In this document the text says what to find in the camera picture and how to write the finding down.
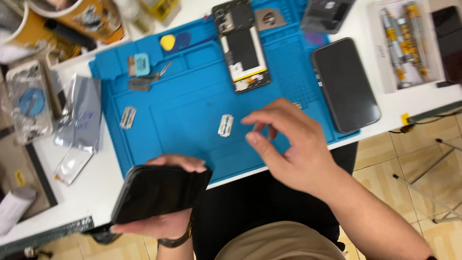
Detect dark maroon phone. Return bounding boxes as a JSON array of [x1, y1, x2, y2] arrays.
[[430, 5, 462, 88]]

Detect orange printed paper cup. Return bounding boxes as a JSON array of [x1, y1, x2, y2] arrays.
[[0, 5, 83, 62], [28, 0, 127, 45]]

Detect brown wristwatch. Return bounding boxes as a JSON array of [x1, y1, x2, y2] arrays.
[[157, 218, 194, 249]]

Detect opened smartphone without back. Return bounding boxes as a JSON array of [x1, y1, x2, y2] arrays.
[[212, 0, 272, 94]]

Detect white paper roll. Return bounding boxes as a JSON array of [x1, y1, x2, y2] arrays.
[[0, 187, 37, 236]]

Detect grey yellow precision screwdriver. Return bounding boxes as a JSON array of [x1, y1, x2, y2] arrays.
[[380, 9, 413, 90], [396, 14, 418, 65], [403, 1, 431, 81]]

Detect razor blade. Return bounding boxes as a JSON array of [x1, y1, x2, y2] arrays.
[[119, 106, 137, 130], [217, 114, 235, 138]]

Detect white screwdriver set box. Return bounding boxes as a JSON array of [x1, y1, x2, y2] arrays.
[[367, 0, 449, 95]]

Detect silver antistatic bag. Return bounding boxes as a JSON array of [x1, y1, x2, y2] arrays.
[[53, 73, 103, 153]]

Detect metal stool frame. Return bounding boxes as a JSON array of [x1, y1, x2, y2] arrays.
[[392, 138, 462, 225]]

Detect black phone back cover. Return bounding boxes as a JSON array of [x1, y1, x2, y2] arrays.
[[110, 164, 213, 225]]

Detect clear plastic film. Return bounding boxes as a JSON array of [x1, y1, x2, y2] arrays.
[[53, 145, 96, 187]]

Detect light blue scraper tool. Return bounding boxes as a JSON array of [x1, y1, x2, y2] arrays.
[[127, 53, 151, 77]]

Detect black bag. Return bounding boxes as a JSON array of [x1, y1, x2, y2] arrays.
[[82, 223, 122, 245]]

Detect grey plastic pouch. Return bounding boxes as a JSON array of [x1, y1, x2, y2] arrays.
[[301, 0, 357, 35]]

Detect yellow bottle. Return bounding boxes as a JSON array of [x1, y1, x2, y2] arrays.
[[139, 0, 182, 23]]

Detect black smartphone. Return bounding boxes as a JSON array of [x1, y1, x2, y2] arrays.
[[311, 37, 382, 134]]

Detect black framed board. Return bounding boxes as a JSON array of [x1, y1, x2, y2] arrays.
[[0, 126, 59, 221]]

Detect person's right hand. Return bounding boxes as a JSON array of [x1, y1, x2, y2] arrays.
[[240, 97, 348, 198]]

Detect black cable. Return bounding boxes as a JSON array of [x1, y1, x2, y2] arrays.
[[388, 110, 462, 135]]

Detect blue opening pick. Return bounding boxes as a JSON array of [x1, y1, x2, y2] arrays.
[[175, 31, 192, 50]]

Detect tan card with round sticker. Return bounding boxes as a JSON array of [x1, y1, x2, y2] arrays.
[[254, 7, 288, 32]]

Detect person's left hand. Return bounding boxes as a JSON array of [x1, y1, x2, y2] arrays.
[[109, 155, 213, 240]]

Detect blue silicone repair mat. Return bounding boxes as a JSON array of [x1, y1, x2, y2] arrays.
[[88, 0, 361, 182]]

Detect black marker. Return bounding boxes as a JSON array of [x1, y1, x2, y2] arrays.
[[43, 19, 99, 52]]

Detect yellow opening pick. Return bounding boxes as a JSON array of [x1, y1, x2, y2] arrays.
[[160, 34, 177, 51]]

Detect person's beige trousers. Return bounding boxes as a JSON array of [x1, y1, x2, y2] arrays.
[[215, 221, 348, 260]]

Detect clear bag with blue disc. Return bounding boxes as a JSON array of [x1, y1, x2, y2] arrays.
[[4, 59, 55, 146]]

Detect metal tweezers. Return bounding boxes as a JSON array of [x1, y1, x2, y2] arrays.
[[144, 61, 173, 81]]

